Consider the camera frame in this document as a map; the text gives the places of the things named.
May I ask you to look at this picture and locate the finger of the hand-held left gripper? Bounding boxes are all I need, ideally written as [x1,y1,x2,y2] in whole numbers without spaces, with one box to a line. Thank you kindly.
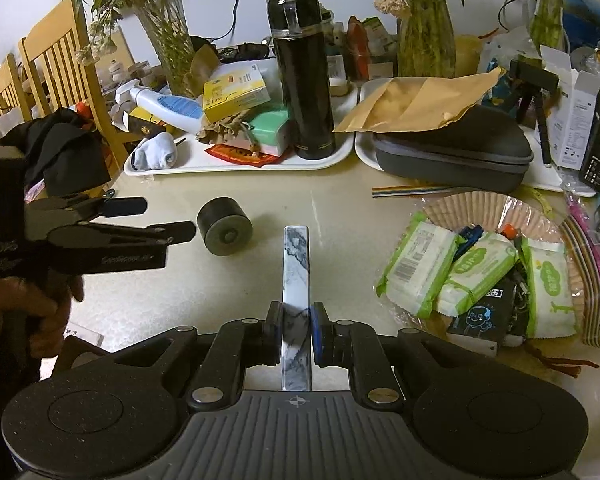
[27,197,148,224]
[47,221,197,249]

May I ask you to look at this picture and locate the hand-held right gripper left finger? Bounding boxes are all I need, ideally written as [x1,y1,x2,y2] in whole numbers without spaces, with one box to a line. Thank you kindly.
[87,302,283,411]

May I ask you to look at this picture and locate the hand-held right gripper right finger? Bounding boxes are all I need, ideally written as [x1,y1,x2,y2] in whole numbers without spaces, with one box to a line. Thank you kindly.
[311,301,511,408]

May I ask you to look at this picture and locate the dark grey cylinder roll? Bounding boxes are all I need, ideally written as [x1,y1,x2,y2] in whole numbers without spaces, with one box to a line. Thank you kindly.
[196,196,254,257]

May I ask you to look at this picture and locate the marble pattern bar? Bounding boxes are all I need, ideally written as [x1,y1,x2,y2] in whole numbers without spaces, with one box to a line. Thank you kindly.
[280,226,313,392]

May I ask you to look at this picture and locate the person's left hand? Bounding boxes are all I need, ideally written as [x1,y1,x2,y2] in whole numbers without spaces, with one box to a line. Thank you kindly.
[0,276,86,358]

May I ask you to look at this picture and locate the white sock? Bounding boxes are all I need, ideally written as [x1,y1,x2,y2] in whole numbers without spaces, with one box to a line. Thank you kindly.
[132,132,178,171]

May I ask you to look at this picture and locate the black cloth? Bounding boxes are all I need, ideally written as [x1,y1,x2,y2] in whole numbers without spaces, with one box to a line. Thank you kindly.
[0,109,112,196]

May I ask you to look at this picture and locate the black and gold box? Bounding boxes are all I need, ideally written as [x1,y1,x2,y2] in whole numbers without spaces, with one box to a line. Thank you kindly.
[125,107,171,138]

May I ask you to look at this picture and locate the red packet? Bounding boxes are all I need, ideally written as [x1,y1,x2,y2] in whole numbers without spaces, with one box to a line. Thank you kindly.
[206,144,281,167]

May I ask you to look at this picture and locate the white spray bottle blue label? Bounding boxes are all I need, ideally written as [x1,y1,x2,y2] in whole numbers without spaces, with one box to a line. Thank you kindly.
[115,85,206,133]

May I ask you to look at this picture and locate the crinkled brown paper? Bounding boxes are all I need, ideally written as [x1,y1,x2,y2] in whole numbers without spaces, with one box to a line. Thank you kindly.
[197,115,253,148]

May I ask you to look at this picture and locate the green white wipes pack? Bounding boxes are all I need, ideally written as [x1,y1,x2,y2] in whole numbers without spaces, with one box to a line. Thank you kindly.
[375,211,465,320]
[519,236,579,339]
[437,231,520,317]

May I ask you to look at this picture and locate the wooden chair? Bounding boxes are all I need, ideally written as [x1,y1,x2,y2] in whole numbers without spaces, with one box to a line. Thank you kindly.
[0,55,33,121]
[19,0,131,161]

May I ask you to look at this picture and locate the white paper note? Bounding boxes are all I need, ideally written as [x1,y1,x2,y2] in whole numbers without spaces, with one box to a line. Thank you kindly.
[62,327,106,347]

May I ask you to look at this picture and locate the green carton box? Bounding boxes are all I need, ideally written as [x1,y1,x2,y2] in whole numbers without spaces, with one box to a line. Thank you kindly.
[245,109,293,156]

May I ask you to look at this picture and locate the yellow carton box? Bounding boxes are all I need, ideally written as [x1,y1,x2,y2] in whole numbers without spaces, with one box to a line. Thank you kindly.
[202,69,271,123]

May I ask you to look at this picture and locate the black cartoon packet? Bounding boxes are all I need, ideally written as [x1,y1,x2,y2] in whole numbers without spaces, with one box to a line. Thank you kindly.
[446,280,520,356]

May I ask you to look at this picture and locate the black thermos bottle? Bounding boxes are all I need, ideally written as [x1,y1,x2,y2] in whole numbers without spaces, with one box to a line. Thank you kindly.
[266,0,336,161]

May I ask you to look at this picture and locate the bowl of green packets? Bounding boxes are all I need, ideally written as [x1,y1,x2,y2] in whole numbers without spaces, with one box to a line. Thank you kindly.
[412,190,587,348]

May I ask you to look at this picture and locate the grey hard zip case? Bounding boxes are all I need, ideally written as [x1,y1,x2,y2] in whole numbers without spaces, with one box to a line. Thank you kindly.
[371,106,533,193]

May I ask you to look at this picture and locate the red ribbon strip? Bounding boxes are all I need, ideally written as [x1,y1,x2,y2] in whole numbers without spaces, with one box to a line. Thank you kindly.
[524,341,600,377]

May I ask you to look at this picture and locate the brown paper envelope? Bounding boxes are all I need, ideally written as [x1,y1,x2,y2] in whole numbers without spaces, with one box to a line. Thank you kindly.
[332,67,503,133]

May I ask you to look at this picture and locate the striped woven ribbon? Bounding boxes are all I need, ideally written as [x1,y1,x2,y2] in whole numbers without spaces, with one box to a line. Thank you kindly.
[560,220,600,348]

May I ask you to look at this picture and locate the pink pen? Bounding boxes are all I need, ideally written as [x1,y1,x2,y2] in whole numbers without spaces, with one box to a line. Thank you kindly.
[564,191,600,333]

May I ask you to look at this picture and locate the glass vase with lucky bamboo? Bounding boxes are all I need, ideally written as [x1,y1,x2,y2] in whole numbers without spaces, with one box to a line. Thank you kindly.
[526,0,570,52]
[397,0,457,80]

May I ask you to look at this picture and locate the white carton box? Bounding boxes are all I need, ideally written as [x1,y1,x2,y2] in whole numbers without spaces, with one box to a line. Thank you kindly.
[539,44,600,170]

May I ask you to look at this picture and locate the small black tripod clamp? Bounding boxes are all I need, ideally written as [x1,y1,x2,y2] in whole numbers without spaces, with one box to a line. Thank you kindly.
[508,58,562,167]

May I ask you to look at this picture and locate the white plastic bag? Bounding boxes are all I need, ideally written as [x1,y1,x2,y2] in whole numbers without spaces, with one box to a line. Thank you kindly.
[477,25,543,96]

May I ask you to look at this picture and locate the rainbow ribbon cable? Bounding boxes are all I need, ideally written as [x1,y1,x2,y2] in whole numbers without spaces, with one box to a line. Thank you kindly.
[372,185,461,198]

